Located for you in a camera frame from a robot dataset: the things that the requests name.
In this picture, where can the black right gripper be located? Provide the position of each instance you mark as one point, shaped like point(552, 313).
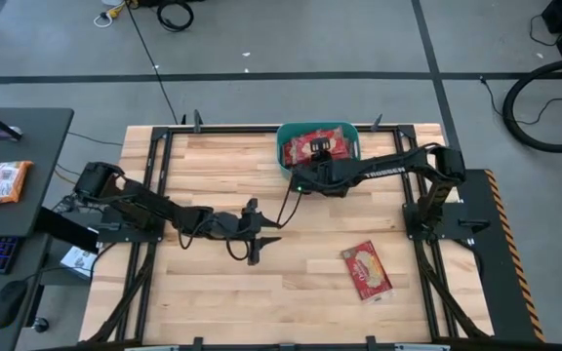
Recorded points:
point(325, 178)

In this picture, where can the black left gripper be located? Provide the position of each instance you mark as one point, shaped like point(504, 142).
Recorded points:
point(234, 226)

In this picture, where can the red popcorn bag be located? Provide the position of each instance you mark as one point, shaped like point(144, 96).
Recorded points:
point(368, 270)
point(298, 150)
point(339, 144)

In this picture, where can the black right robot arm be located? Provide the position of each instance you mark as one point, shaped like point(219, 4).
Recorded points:
point(408, 166)

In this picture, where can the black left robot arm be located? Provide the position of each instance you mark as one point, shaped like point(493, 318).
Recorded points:
point(154, 209)

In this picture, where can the teal plastic basket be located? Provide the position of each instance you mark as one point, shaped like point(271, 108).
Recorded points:
point(291, 126)

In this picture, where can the white box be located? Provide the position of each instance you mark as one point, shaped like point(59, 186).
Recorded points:
point(78, 262)

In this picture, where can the black control box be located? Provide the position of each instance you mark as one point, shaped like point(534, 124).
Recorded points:
point(68, 229)

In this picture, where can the black platform with hazard stripe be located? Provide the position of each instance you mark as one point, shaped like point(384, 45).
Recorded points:
point(495, 292)

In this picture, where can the dark grey desk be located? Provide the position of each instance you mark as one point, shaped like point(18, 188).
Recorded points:
point(42, 146)

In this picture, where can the black caster wheel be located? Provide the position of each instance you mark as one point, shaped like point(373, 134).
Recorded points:
point(41, 324)

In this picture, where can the orange snack bag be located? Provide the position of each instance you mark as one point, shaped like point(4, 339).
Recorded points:
point(3, 183)

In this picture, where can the black computer mouse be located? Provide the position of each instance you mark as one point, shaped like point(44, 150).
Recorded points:
point(8, 304)

